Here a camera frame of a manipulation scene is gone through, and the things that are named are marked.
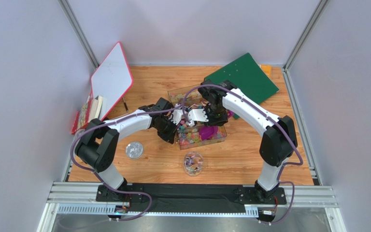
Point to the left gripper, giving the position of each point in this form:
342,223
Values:
170,136

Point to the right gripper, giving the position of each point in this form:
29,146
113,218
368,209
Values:
217,117

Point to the purple plastic scoop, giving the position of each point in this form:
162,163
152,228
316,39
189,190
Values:
207,132

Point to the clear plastic cup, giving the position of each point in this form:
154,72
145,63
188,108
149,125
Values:
193,163

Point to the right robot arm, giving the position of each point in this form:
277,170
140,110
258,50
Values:
278,135

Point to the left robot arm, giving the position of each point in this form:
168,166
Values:
97,145

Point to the lollipop candy bin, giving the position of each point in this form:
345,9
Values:
198,105

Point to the colourful star candy bin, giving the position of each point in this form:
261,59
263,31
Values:
184,125

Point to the translucent gummy candy bin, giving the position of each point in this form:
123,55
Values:
191,137

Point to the clear candy bin back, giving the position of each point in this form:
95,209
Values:
178,96

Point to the green clipboard folder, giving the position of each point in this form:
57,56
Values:
247,75

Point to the orange notebook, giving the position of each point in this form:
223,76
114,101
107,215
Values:
267,69

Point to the stack of books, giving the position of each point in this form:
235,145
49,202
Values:
88,112

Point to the small clear cup left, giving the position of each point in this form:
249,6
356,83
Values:
79,132

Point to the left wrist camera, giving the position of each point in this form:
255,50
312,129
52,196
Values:
177,116

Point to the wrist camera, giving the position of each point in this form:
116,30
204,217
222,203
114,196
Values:
198,115
177,116

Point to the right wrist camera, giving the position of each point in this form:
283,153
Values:
198,115

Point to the metal wire handle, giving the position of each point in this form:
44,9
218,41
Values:
121,108

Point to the white board red frame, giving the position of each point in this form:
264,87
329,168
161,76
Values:
112,79

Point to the aluminium front rail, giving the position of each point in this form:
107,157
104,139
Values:
183,200

